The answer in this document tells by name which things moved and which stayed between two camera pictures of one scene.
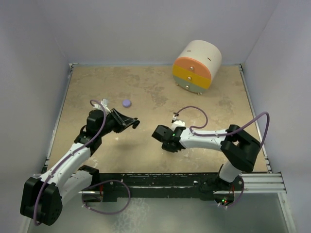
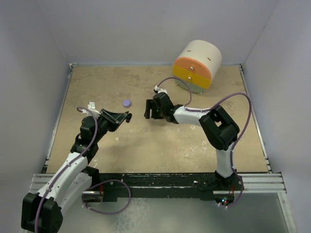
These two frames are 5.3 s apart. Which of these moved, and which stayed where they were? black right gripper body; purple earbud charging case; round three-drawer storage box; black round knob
Moved: black round knob; black right gripper body
Stayed: purple earbud charging case; round three-drawer storage box
